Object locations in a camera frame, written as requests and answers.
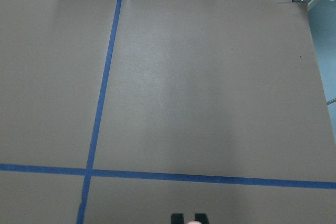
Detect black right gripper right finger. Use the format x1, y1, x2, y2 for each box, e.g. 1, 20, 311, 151
194, 213, 209, 224

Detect pink chopstick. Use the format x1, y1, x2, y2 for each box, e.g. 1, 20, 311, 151
187, 221, 201, 224

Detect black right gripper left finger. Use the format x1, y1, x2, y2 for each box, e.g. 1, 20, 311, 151
171, 213, 184, 224

